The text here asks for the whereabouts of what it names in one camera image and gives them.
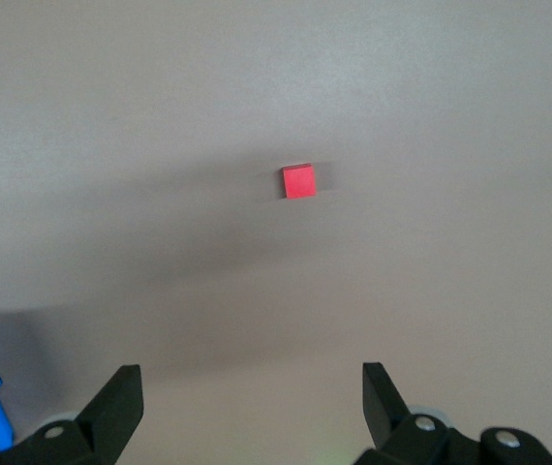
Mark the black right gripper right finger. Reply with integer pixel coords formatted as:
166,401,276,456
353,360,552,465

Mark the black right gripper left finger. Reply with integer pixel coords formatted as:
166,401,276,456
0,363,145,465

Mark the small red cube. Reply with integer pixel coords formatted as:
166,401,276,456
281,162,318,201

